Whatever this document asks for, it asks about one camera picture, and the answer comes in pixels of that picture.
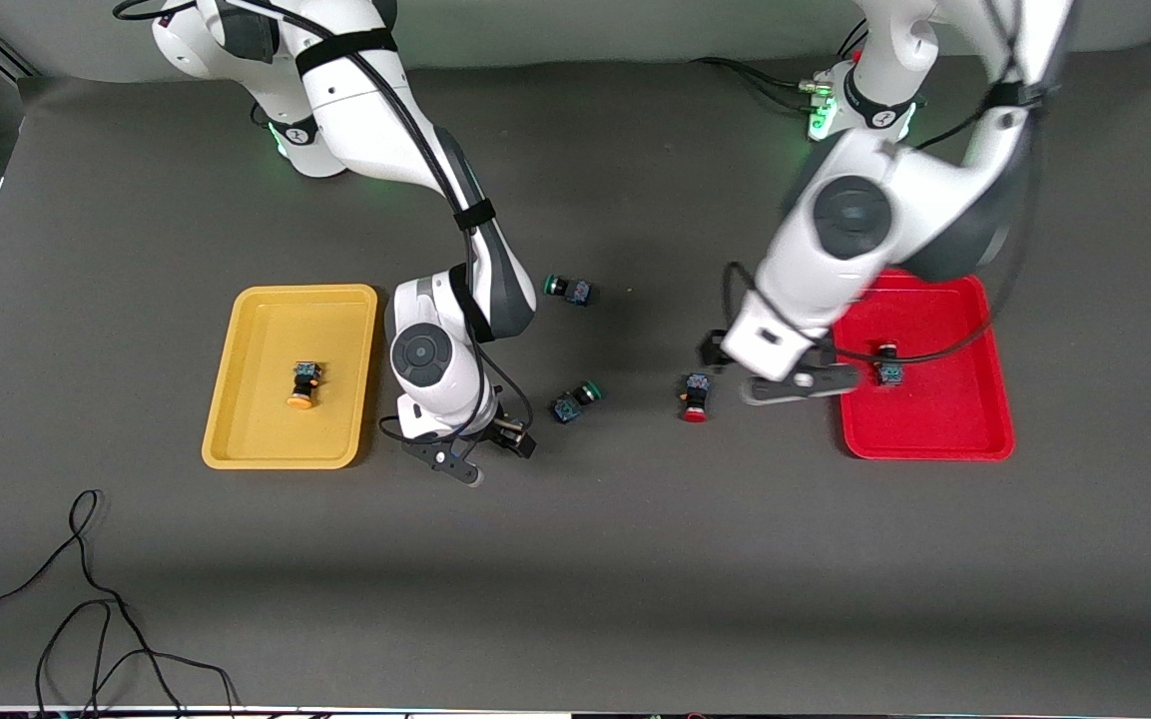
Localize yellow push button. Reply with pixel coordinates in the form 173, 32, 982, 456
288, 361, 324, 410

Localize yellow plastic tray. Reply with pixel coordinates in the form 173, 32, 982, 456
202, 284, 378, 470

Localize red plastic tray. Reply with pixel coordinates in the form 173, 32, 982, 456
832, 269, 1016, 462

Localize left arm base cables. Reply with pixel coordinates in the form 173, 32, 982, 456
692, 20, 870, 117

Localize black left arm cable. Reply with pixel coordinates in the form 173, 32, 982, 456
723, 0, 1047, 366

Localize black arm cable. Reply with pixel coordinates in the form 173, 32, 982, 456
114, 0, 536, 440
723, 0, 1047, 366

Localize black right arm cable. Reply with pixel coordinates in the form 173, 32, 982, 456
114, 0, 536, 440

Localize loose black cable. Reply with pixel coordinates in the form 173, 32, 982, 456
0, 489, 238, 719

